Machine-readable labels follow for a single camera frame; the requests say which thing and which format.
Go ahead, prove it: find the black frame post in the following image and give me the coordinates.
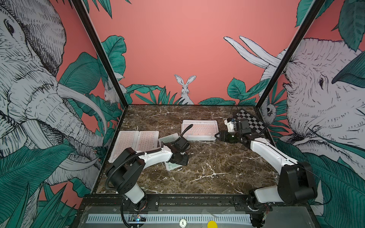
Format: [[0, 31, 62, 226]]
[[72, 0, 129, 109], [255, 0, 325, 109]]

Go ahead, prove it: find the checkerboard calibration plate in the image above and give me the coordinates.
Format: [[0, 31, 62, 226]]
[[233, 109, 267, 134]]

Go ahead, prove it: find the black frame post right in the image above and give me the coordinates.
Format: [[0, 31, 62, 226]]
[[255, 0, 325, 109]]

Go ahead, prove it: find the pink keyboard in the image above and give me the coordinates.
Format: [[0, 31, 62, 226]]
[[181, 120, 219, 137], [135, 131, 159, 151], [183, 135, 216, 142], [108, 131, 139, 163]]

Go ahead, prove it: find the yellow round button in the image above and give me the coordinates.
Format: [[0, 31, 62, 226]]
[[207, 221, 218, 228]]

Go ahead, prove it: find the black frame post left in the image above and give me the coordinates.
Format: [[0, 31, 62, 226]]
[[72, 0, 129, 109]]

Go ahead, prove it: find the black mounting rail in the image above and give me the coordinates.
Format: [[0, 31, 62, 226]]
[[79, 194, 285, 214]]

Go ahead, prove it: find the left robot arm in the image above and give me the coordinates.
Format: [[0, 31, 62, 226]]
[[104, 136, 191, 211]]

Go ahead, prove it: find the white vented strip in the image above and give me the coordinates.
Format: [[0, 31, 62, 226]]
[[86, 214, 251, 225]]

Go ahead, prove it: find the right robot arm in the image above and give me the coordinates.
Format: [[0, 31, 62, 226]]
[[215, 118, 318, 211]]

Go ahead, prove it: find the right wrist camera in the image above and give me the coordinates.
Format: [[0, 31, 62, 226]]
[[224, 118, 235, 133]]

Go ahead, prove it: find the green keyboard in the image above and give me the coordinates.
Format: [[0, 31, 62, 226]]
[[158, 133, 181, 171]]

